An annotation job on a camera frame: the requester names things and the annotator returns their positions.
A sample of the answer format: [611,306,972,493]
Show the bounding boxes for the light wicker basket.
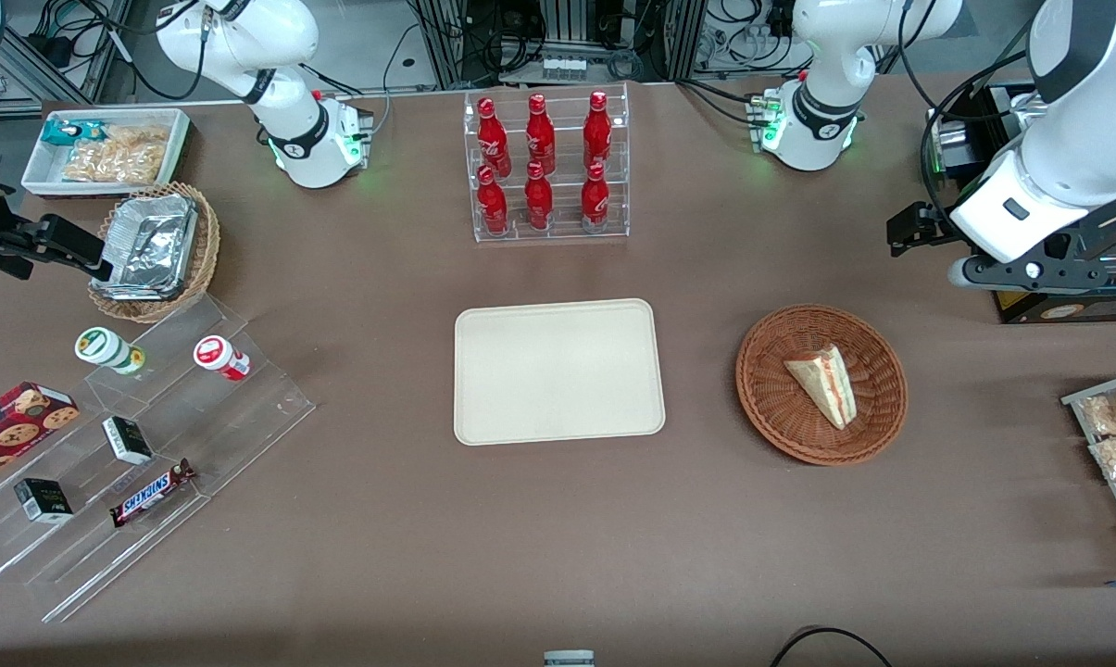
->
[87,182,221,324]

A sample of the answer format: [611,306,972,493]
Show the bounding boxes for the triangular sandwich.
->
[784,344,858,432]

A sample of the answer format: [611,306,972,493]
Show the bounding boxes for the brown wicker basket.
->
[735,304,909,467]

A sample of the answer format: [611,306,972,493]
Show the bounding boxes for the beige plastic tray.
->
[453,297,668,447]

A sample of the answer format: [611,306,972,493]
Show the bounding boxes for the white rectangular snack bin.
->
[22,108,194,199]

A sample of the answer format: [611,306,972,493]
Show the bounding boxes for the hot food display cabinet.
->
[923,82,1116,326]

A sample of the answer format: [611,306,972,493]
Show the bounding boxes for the red cookie box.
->
[0,381,82,493]

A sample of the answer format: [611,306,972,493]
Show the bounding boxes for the black floor cable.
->
[768,626,896,667]

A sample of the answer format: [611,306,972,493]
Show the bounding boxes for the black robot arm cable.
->
[894,0,1031,233]

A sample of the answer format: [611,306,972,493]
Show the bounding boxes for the red cola bottle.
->
[476,97,513,179]
[475,165,510,236]
[582,90,614,170]
[523,161,556,233]
[524,94,558,175]
[580,162,612,233]

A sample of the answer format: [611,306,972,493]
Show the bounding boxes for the clear acrylic bottle rack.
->
[462,82,632,245]

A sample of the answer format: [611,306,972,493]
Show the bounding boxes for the Snickers chocolate bar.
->
[109,458,197,529]

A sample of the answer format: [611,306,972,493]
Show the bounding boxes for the aluminium frame rack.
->
[409,0,707,90]

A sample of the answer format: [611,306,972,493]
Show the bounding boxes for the clear bag of chips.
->
[61,124,170,185]

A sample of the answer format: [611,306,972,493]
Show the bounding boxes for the small black box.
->
[13,477,75,526]
[101,415,155,467]

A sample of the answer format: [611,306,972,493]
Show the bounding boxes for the aluminium foil container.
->
[102,193,198,301]

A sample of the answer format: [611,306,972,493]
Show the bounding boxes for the green lidded white cup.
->
[74,326,147,376]

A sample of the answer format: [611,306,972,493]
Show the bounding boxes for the red lidded white cup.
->
[193,334,252,383]

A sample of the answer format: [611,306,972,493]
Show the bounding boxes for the clear acrylic stepped shelf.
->
[0,295,317,624]

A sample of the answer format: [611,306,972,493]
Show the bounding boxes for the teal snack packet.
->
[42,119,110,148]

